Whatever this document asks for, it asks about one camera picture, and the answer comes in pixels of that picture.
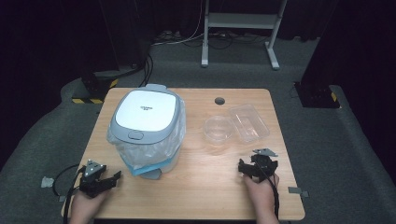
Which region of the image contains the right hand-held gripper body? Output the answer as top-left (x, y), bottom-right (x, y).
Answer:
top-left (249, 147), bottom-right (279, 183)

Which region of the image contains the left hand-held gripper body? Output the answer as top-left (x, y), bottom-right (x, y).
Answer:
top-left (78, 159), bottom-right (108, 199)

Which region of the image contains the clear rectangular plastic container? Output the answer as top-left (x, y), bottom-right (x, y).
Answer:
top-left (228, 104), bottom-right (271, 144)

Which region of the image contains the white and grey trash can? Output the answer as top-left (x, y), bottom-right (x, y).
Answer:
top-left (108, 83), bottom-right (187, 181)

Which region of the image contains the person's left hand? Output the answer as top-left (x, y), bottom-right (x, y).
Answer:
top-left (68, 188), bottom-right (110, 224)

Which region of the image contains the person's right hand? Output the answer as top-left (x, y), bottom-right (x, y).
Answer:
top-left (242, 173), bottom-right (280, 213)

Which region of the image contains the clear round plastic bowl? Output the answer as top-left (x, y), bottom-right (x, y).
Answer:
top-left (202, 115), bottom-right (234, 147)

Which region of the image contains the clear plastic trash bag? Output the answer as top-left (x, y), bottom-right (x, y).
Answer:
top-left (106, 98), bottom-right (188, 171)

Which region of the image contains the flat grey tape strip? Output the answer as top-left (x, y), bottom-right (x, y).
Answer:
top-left (287, 186), bottom-right (310, 199)

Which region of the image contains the crumpled grey tape piece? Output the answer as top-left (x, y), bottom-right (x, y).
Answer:
top-left (40, 175), bottom-right (56, 189)

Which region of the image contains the black stand base striped tape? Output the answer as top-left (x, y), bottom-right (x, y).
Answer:
top-left (71, 69), bottom-right (120, 105)

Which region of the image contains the white metal stand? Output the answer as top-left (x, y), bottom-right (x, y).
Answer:
top-left (200, 0), bottom-right (289, 71)

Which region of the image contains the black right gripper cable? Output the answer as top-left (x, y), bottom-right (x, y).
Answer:
top-left (257, 163), bottom-right (280, 219)

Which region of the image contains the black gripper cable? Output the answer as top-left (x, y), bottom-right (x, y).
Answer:
top-left (51, 163), bottom-right (87, 224)
top-left (257, 163), bottom-right (280, 219)

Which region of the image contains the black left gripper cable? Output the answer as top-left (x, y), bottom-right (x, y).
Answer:
top-left (51, 163), bottom-right (87, 224)

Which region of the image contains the thick black floor cable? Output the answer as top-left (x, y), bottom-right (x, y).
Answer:
top-left (138, 52), bottom-right (154, 89)

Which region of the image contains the bundle of floor cables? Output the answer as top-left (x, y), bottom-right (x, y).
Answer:
top-left (150, 29), bottom-right (269, 50)

